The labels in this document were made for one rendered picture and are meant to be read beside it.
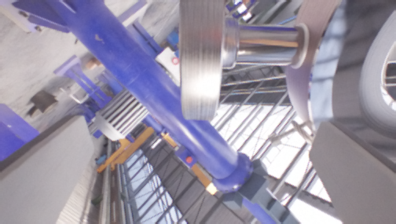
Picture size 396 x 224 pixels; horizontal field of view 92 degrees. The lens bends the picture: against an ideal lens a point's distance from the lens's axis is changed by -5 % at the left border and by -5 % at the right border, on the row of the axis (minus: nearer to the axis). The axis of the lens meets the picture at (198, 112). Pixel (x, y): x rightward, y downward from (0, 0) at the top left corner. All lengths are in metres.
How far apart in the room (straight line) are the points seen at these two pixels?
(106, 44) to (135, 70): 0.26
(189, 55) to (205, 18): 0.03
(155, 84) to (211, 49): 1.39
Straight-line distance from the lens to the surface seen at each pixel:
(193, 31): 0.18
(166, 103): 1.57
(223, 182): 1.96
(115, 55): 1.57
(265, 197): 2.00
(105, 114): 3.54
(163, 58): 3.64
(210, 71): 0.18
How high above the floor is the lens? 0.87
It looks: 18 degrees up
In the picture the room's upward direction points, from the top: 138 degrees clockwise
